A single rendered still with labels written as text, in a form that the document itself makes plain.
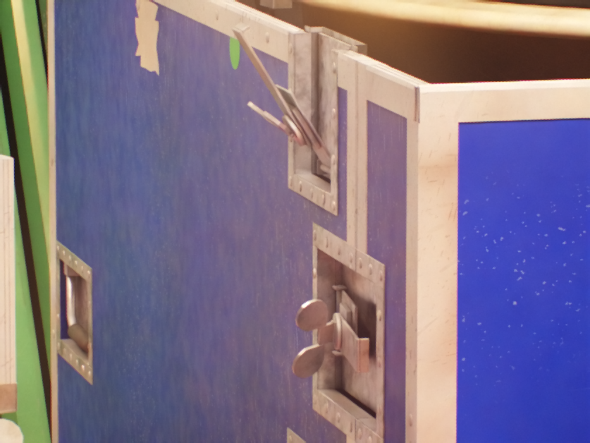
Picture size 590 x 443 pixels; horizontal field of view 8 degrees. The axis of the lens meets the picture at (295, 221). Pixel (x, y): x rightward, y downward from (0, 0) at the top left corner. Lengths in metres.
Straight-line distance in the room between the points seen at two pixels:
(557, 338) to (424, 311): 0.09
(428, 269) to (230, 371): 0.51
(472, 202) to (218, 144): 0.52
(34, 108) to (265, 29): 2.29
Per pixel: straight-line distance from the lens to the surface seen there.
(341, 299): 2.66
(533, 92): 2.43
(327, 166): 2.67
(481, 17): 2.84
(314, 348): 2.62
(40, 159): 5.05
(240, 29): 2.63
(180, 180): 3.05
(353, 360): 2.56
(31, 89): 5.05
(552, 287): 2.46
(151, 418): 3.19
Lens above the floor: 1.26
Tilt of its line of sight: 9 degrees down
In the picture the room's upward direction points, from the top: straight up
